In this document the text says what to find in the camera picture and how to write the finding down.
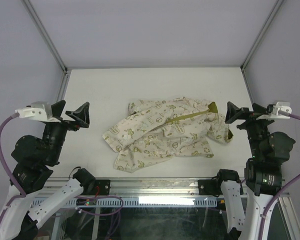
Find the slotted grey cable duct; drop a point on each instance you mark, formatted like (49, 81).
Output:
(144, 202)

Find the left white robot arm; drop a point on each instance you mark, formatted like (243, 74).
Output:
(35, 158)

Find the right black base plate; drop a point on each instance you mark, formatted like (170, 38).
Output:
(209, 187)

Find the left aluminium frame post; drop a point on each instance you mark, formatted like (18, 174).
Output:
(44, 34)

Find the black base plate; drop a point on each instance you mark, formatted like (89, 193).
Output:
(209, 187)
(101, 187)

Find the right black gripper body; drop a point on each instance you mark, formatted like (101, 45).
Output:
(256, 129)

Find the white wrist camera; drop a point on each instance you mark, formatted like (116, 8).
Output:
(279, 110)
(38, 111)

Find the right aluminium frame post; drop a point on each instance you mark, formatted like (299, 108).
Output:
(262, 33)

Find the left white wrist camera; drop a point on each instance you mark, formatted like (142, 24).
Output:
(38, 111)

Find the aluminium frame post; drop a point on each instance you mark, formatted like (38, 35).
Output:
(262, 33)
(44, 34)

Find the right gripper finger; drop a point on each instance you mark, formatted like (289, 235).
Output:
(235, 113)
(258, 111)

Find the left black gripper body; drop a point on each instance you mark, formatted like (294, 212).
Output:
(56, 133)

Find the cream green printed jacket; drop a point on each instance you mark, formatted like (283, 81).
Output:
(156, 131)

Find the aluminium mounting rail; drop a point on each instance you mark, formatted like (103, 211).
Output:
(132, 187)

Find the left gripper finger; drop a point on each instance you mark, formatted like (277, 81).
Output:
(80, 116)
(57, 108)

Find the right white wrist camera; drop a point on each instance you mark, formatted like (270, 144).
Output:
(279, 110)

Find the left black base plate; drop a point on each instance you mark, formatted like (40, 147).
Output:
(101, 187)

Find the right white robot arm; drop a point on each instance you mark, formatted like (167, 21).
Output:
(262, 173)

